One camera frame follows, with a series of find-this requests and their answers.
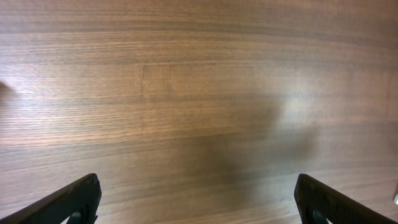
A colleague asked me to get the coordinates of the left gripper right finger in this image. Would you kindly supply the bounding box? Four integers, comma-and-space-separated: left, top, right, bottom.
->
294, 174, 397, 224

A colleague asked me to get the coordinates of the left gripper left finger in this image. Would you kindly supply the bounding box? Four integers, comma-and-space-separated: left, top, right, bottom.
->
1, 173, 102, 224

